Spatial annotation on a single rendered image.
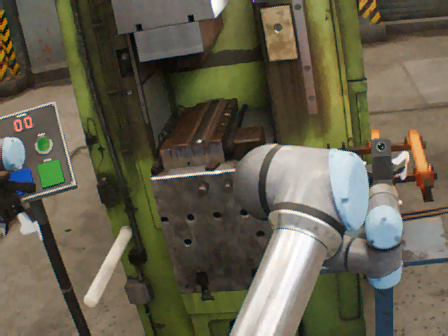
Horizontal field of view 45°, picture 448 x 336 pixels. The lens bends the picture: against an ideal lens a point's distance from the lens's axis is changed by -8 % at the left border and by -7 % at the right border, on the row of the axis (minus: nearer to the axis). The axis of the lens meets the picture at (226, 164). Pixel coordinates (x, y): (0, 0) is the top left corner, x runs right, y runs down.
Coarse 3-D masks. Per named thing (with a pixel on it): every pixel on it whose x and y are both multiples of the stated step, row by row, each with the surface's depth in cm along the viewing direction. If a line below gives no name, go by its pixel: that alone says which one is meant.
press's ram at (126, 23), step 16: (112, 0) 163; (128, 0) 163; (144, 0) 162; (160, 0) 161; (176, 0) 161; (192, 0) 160; (208, 0) 160; (224, 0) 181; (128, 16) 165; (144, 16) 164; (160, 16) 164; (176, 16) 163; (192, 16) 169; (208, 16) 162; (128, 32) 167
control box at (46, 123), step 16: (32, 112) 174; (48, 112) 175; (0, 128) 172; (32, 128) 173; (48, 128) 174; (32, 144) 173; (64, 144) 175; (32, 160) 172; (48, 160) 173; (64, 160) 174; (32, 176) 171; (64, 176) 173; (48, 192) 171
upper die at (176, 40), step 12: (180, 24) 164; (192, 24) 163; (204, 24) 171; (216, 24) 190; (144, 36) 167; (156, 36) 166; (168, 36) 166; (180, 36) 165; (192, 36) 165; (204, 36) 169; (144, 48) 168; (156, 48) 168; (168, 48) 167; (180, 48) 167; (192, 48) 166; (204, 48) 167; (144, 60) 170
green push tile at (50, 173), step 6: (48, 162) 172; (54, 162) 172; (42, 168) 171; (48, 168) 172; (54, 168) 172; (60, 168) 172; (42, 174) 171; (48, 174) 171; (54, 174) 172; (60, 174) 172; (42, 180) 171; (48, 180) 171; (54, 180) 171; (60, 180) 172; (42, 186) 170; (48, 186) 171
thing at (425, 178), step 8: (416, 136) 164; (416, 144) 159; (416, 152) 154; (416, 160) 149; (424, 160) 148; (424, 168) 144; (416, 176) 141; (424, 176) 138; (432, 176) 140; (424, 184) 134; (432, 184) 133; (424, 192) 137; (424, 200) 134; (432, 200) 134
